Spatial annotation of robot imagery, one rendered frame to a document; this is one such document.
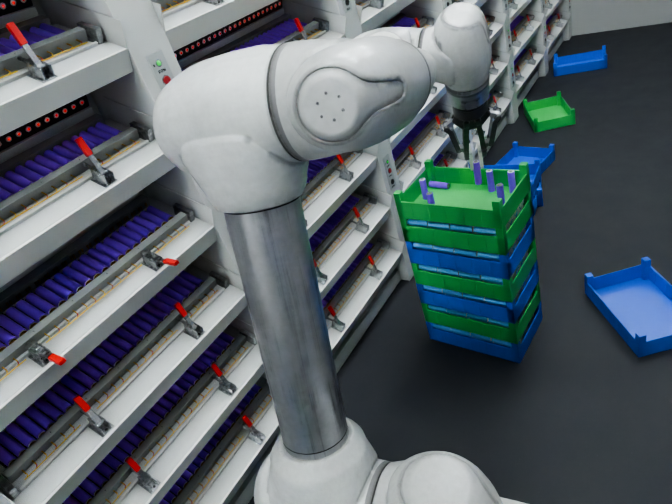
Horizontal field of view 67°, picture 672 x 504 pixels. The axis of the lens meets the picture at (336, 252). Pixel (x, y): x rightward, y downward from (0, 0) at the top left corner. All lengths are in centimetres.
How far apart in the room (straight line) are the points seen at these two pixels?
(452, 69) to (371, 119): 59
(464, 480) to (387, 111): 49
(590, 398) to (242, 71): 126
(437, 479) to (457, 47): 74
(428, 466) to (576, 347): 99
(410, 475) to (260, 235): 38
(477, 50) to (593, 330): 98
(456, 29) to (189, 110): 58
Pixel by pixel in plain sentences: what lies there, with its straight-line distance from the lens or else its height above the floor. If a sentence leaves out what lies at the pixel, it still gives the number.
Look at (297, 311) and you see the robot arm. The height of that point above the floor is 82.
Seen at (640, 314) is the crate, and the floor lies 0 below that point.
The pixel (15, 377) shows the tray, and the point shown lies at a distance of 104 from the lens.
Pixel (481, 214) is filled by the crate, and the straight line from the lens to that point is 132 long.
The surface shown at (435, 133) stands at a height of 36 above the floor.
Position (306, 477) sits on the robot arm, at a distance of 79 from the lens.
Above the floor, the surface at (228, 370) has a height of 36.
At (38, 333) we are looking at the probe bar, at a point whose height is 77.
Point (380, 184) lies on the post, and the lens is 178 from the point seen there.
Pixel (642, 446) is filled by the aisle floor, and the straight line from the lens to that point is 149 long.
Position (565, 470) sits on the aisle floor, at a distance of 143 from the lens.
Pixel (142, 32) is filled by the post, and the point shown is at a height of 114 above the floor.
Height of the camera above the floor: 122
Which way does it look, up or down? 32 degrees down
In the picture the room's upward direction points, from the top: 19 degrees counter-clockwise
